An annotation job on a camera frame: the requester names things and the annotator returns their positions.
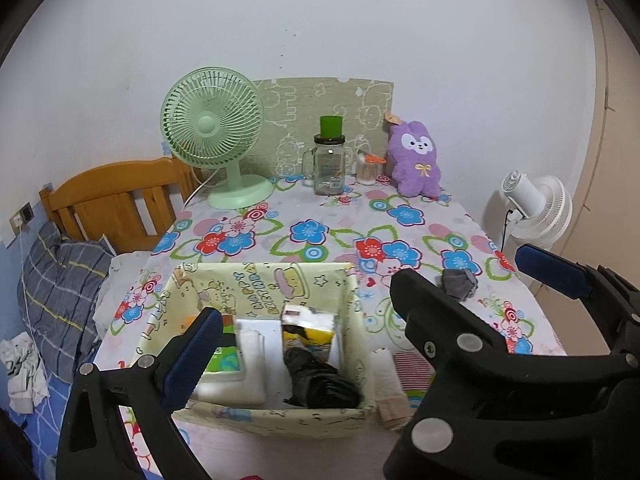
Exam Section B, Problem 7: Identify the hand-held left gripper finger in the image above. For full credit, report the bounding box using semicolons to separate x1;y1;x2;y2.
56;307;224;480

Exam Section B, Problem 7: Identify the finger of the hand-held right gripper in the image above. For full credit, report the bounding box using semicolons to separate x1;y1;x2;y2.
385;267;640;480
515;243;640;356

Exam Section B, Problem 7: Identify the green orange packet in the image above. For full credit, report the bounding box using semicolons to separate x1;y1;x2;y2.
182;312;247;377

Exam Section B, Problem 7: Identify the grey sock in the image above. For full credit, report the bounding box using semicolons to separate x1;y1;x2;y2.
439;267;479;302

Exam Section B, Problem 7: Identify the yellow printed fabric storage box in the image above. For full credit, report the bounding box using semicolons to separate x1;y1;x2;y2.
131;260;377;438

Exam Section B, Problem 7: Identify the yellow white tissue packet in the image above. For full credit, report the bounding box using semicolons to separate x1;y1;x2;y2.
280;305;337;356

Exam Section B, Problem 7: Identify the red white striped cloth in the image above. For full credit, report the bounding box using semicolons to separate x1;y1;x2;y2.
392;352;436;391

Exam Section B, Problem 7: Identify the white standing fan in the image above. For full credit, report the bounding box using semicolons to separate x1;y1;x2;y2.
500;170;573;261

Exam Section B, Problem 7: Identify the beige white folded cloth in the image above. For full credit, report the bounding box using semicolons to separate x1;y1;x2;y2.
372;350;416;430

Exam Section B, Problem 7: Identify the white quilt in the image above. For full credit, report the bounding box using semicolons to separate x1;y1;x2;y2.
92;251;153;341

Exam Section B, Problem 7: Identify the beige door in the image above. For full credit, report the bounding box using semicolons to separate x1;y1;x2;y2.
555;0;640;281

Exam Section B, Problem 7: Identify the purple plush bunny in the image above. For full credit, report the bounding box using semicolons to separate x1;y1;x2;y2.
384;112;443;198

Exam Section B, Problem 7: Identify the grey plaid pillow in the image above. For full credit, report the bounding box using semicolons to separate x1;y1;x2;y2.
16;221;118;383

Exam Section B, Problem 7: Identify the cotton swab container orange lid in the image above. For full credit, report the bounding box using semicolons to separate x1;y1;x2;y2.
355;152;387;187

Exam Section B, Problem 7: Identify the blue grid bedsheet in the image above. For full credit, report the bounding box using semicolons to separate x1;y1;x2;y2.
0;375;101;480

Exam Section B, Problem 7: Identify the white crumpled cloth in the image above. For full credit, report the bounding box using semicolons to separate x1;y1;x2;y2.
0;331;48;415

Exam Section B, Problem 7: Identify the glass jar mug green lid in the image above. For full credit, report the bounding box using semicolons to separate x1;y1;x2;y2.
301;116;347;197

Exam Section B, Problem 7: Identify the wooden headboard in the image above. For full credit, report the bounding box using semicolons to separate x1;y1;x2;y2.
39;156;206;256

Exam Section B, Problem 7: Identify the dark cloth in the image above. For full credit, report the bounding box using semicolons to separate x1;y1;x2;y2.
0;407;38;480

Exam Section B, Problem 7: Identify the green desk fan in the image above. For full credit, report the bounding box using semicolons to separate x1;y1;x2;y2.
160;66;275;210

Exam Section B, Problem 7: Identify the green printed board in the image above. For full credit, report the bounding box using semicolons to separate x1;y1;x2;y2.
252;76;397;181

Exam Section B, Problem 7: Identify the black fan cable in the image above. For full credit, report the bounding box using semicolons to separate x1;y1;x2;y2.
500;207;523;251

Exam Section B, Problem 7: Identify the white fan cable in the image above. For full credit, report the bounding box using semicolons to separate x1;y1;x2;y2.
182;167;218;210

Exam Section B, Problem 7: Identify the wall socket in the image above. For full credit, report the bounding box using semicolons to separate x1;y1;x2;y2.
10;202;36;233

